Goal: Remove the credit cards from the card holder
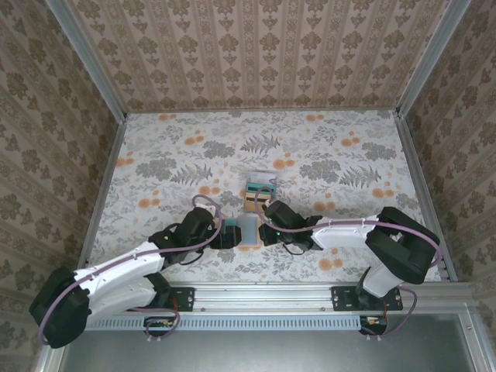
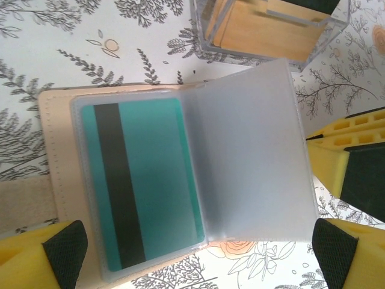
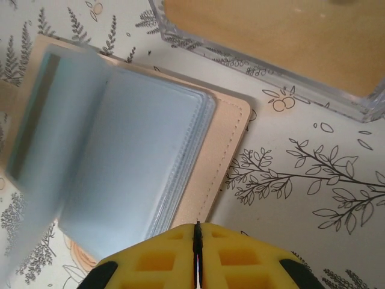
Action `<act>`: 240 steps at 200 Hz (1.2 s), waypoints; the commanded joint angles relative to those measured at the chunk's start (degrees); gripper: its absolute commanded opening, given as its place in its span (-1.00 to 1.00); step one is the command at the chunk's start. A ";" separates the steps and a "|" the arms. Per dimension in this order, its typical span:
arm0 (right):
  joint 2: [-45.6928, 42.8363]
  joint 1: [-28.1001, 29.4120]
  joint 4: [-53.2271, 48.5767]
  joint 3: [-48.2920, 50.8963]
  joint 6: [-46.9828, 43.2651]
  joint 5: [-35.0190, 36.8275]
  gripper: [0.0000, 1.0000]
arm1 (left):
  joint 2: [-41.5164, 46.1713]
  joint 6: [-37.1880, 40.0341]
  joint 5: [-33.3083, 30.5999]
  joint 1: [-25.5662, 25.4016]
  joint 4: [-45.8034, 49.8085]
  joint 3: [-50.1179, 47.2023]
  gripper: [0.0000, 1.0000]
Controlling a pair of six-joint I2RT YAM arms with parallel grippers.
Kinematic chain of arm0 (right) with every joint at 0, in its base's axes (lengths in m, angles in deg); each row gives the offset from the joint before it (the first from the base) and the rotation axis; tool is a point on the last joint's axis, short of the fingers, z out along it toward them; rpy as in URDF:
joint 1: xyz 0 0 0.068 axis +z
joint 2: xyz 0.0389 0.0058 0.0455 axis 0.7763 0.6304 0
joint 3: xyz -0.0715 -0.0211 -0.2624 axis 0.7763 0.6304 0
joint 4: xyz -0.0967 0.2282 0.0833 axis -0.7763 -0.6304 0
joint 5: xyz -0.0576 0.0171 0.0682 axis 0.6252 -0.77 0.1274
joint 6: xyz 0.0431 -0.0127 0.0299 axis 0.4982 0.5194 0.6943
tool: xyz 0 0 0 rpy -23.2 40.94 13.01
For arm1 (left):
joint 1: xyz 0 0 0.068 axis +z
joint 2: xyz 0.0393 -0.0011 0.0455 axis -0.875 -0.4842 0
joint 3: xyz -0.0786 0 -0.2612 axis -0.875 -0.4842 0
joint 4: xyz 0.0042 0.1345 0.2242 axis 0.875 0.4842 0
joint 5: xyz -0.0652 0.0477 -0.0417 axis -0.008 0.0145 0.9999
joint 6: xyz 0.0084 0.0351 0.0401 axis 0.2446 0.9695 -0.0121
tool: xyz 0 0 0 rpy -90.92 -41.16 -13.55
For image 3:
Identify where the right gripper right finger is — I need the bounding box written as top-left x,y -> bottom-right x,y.
197,222 -> 327,289

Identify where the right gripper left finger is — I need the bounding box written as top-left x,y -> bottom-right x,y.
76,222 -> 199,289

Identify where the beige card holder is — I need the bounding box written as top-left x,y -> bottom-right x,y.
0,34 -> 251,267

